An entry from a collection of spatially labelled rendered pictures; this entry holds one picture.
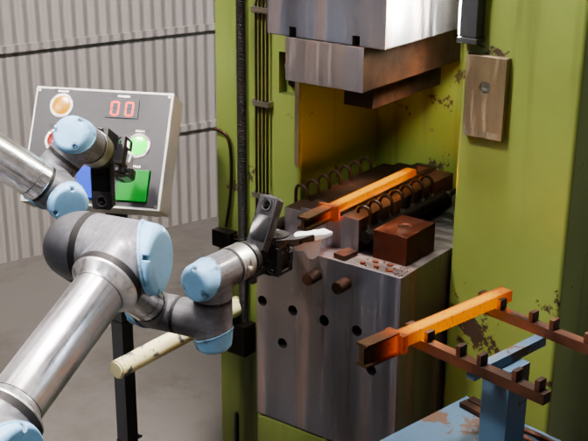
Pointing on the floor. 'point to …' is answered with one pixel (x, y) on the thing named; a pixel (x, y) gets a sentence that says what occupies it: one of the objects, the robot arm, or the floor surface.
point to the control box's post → (123, 334)
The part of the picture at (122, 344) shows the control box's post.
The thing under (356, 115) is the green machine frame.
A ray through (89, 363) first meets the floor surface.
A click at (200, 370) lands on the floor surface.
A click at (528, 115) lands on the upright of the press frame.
